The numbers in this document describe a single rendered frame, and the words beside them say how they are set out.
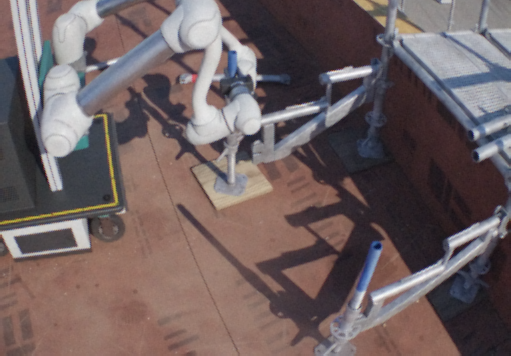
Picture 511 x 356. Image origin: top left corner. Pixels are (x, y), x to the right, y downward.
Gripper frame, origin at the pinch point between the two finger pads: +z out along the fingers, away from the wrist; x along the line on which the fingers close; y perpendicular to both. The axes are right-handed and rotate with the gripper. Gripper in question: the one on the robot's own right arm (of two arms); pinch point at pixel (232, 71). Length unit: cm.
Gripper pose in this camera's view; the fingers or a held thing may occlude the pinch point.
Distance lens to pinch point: 235.3
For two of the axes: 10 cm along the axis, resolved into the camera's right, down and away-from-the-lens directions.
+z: -2.3, -6.6, 7.2
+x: -9.7, 1.2, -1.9
